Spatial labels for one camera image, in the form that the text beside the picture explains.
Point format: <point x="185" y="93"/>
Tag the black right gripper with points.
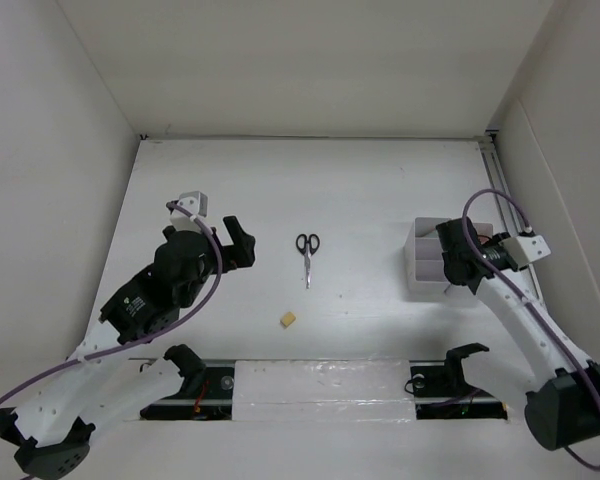
<point x="489" y="244"/>

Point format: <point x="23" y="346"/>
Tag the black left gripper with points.
<point x="240" y="253"/>

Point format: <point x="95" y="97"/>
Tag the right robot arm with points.
<point x="559" y="393"/>

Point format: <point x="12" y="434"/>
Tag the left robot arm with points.
<point x="54" y="431"/>

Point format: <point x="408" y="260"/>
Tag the white right organizer tray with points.
<point x="480" y="235"/>

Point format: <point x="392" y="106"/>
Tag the yellow eraser block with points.
<point x="288" y="319"/>

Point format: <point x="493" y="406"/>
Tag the black handled scissors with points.
<point x="307" y="245"/>

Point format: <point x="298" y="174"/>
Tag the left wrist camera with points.
<point x="188" y="212"/>

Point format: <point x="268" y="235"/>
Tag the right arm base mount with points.
<point x="441" y="392"/>

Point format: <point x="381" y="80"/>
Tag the aluminium rail right edge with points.
<point x="510" y="218"/>

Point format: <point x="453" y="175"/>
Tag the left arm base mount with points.
<point x="206" y="392"/>

